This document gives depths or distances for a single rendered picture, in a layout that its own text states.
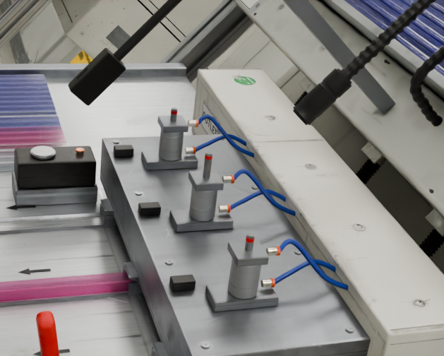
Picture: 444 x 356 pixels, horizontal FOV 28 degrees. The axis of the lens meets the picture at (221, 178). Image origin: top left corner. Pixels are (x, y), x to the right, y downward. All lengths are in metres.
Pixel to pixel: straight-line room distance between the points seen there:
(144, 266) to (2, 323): 0.12
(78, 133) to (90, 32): 0.98
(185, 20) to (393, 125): 1.27
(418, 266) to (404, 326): 0.08
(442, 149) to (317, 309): 0.18
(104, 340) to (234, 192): 0.19
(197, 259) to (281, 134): 0.22
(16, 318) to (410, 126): 0.37
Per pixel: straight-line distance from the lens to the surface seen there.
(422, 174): 0.76
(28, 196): 0.88
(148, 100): 1.13
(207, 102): 0.99
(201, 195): 0.73
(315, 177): 0.81
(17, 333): 0.72
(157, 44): 2.04
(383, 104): 0.82
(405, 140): 0.79
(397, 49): 0.83
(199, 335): 0.63
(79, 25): 1.99
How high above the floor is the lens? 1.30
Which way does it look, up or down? 8 degrees down
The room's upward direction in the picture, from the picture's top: 47 degrees clockwise
